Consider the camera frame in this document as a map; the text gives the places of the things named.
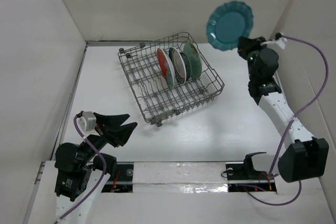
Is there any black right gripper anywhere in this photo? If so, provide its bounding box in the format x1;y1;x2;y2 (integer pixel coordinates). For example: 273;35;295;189
237;36;271;81

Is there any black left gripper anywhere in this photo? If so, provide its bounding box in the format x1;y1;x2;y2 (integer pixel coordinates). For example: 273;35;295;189
79;111;137;165

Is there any teal scalloped plate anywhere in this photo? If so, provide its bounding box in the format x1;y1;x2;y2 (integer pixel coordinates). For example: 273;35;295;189
206;1;254;51

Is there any light green floral plate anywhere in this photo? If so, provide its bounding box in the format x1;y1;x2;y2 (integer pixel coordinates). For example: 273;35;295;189
183;41;202;79

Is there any blue patterned small plate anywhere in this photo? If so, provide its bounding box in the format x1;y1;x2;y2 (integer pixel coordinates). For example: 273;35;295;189
181;52;192;81

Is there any white green rimmed plate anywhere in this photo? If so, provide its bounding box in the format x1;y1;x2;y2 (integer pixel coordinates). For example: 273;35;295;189
169;47;186;84

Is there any red teal floral plate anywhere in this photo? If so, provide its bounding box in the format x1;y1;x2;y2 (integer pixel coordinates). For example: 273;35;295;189
156;48;175;89

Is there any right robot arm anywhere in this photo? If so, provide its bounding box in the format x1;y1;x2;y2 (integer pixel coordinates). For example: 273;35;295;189
118;35;329;183

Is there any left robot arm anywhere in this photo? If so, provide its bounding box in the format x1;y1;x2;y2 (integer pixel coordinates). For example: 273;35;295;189
55;111;138;223

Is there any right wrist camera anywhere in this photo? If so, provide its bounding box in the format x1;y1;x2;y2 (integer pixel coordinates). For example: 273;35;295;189
260;33;288;50

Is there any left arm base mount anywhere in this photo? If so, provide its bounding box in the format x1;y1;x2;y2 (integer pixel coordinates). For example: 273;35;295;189
102;162;134;193

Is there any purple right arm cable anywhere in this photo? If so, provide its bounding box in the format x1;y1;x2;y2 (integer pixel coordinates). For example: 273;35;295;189
246;34;329;206

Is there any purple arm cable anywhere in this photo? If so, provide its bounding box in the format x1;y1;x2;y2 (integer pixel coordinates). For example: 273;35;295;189
246;34;329;206
57;115;107;223

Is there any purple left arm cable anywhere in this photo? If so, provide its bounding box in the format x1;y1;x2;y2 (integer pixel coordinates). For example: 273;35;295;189
57;115;107;223

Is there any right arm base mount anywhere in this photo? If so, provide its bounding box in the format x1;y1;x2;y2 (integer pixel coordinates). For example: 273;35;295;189
221;152;277;193

